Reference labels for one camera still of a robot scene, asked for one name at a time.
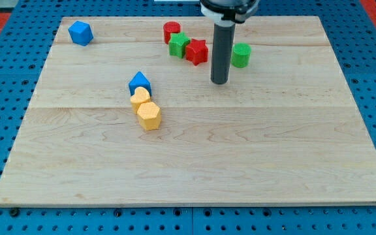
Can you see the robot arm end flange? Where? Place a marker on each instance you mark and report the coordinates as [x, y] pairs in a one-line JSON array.
[[235, 11]]

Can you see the blue triangle block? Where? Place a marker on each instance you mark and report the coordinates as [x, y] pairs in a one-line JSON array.
[[139, 80]]

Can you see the red star block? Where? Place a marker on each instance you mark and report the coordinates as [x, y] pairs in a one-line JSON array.
[[197, 51]]

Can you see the green star block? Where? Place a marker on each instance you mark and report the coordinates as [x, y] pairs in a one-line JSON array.
[[177, 44]]

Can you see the yellow hexagon block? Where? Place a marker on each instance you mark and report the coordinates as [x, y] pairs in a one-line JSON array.
[[149, 116]]

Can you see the yellow heart block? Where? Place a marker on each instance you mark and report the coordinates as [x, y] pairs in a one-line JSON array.
[[141, 95]]

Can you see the wooden board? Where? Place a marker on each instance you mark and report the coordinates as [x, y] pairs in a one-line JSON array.
[[284, 131]]

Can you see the green cylinder block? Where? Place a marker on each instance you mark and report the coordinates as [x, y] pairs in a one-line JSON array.
[[240, 55]]

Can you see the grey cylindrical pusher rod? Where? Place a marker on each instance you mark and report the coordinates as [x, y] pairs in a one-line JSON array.
[[223, 36]]

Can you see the red cylinder block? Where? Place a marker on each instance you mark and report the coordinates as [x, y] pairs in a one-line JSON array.
[[169, 28]]

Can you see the blue cube block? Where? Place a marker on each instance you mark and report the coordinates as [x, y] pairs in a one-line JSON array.
[[80, 33]]

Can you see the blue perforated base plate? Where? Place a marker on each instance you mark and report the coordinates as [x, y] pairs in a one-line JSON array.
[[24, 45]]

